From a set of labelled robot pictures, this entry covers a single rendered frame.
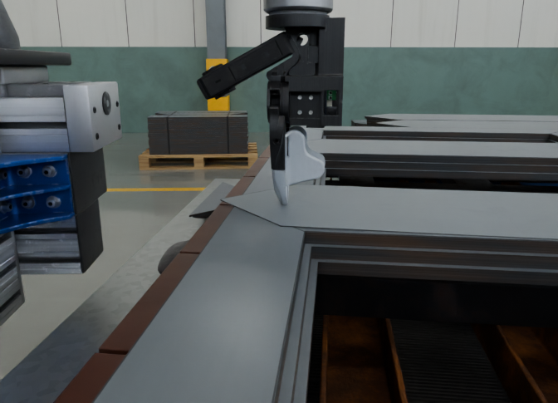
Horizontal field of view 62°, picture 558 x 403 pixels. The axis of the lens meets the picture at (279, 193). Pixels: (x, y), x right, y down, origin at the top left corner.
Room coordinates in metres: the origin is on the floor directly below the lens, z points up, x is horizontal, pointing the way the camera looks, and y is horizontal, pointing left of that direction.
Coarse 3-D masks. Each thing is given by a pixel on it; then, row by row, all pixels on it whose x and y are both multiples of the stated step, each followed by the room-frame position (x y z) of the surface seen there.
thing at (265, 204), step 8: (296, 184) 0.64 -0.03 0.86; (256, 192) 0.60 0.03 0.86; (264, 192) 0.60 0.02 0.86; (272, 192) 0.60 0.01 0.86; (248, 200) 0.56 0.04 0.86; (256, 200) 0.56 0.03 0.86; (264, 200) 0.56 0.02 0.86; (272, 200) 0.56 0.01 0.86; (288, 200) 0.56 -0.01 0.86; (240, 208) 0.53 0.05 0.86; (248, 208) 0.53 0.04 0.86; (256, 208) 0.53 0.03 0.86; (264, 208) 0.53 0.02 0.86; (272, 208) 0.53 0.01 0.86; (280, 208) 0.53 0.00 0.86; (288, 208) 0.53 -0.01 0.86; (264, 216) 0.49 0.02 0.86; (272, 216) 0.49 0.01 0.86; (280, 216) 0.49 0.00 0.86; (280, 224) 0.47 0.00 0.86
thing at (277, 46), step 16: (256, 48) 0.52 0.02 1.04; (272, 48) 0.52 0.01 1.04; (288, 48) 0.52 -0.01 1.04; (224, 64) 0.53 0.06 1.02; (240, 64) 0.53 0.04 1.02; (256, 64) 0.52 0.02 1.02; (272, 64) 0.53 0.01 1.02; (208, 80) 0.53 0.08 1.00; (224, 80) 0.53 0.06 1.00; (240, 80) 0.53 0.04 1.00; (208, 96) 0.53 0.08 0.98; (224, 96) 0.55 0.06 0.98
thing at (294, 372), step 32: (352, 160) 0.89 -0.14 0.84; (384, 160) 0.88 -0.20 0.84; (416, 160) 0.87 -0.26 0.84; (448, 160) 0.86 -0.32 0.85; (480, 160) 0.86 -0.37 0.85; (512, 160) 0.85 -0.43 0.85; (544, 160) 0.85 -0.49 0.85; (320, 256) 0.44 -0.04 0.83; (352, 256) 0.44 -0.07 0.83; (384, 256) 0.43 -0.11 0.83; (416, 256) 0.43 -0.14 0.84; (448, 256) 0.43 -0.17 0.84; (480, 256) 0.42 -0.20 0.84; (512, 256) 0.42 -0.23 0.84; (544, 256) 0.42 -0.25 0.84; (288, 352) 0.26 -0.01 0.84; (288, 384) 0.23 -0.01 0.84
